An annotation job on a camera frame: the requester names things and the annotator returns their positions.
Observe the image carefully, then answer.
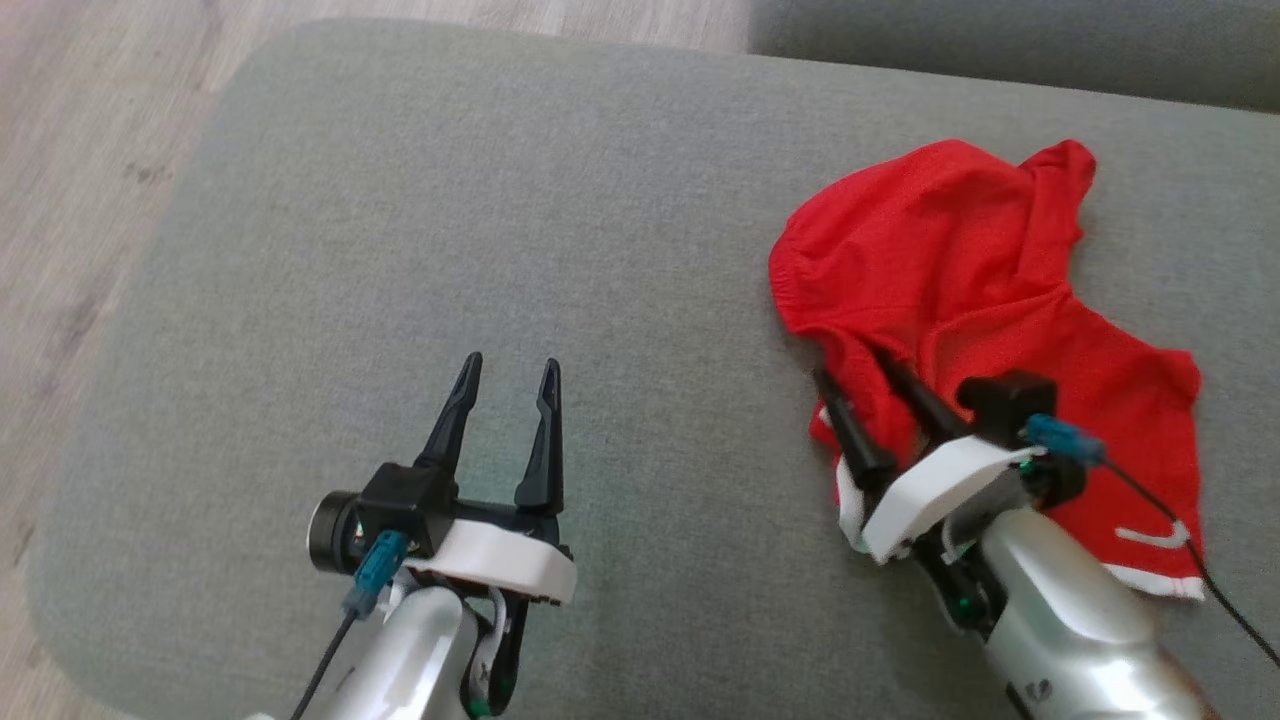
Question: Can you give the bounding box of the grey sofa backrest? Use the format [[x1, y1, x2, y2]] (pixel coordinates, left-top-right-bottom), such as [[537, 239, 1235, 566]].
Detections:
[[748, 0, 1280, 113]]

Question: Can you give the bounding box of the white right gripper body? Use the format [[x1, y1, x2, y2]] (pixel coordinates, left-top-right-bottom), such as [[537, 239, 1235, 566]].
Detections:
[[860, 432, 1041, 564]]

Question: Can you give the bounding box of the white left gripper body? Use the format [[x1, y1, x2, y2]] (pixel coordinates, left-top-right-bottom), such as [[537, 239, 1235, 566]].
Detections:
[[403, 498, 579, 607]]

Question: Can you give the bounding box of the right camera cable blue plug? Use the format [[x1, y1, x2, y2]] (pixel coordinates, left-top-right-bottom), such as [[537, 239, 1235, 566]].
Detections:
[[1025, 413, 1280, 669]]

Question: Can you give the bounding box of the camera cable blue plug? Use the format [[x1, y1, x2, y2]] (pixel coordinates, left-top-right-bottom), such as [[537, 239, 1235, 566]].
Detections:
[[288, 530, 409, 720], [1025, 413, 1280, 669]]

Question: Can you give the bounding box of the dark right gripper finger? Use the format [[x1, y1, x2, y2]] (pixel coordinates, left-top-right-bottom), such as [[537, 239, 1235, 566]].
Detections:
[[810, 368, 900, 495], [873, 348, 971, 451]]

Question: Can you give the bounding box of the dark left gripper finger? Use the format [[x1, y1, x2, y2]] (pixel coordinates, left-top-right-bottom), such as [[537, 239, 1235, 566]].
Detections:
[[413, 350, 486, 481], [513, 356, 566, 515]]

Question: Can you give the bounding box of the left camera cable blue plug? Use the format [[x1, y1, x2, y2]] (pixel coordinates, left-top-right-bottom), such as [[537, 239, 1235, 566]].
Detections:
[[288, 530, 409, 720]]

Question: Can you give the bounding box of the grey upholstered sofa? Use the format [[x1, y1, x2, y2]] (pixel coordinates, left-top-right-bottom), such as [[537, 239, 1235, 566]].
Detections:
[[25, 18, 1280, 720]]

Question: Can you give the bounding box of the red jersey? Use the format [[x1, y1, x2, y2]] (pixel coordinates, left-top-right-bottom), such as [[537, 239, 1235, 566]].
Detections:
[[768, 138, 1206, 601]]

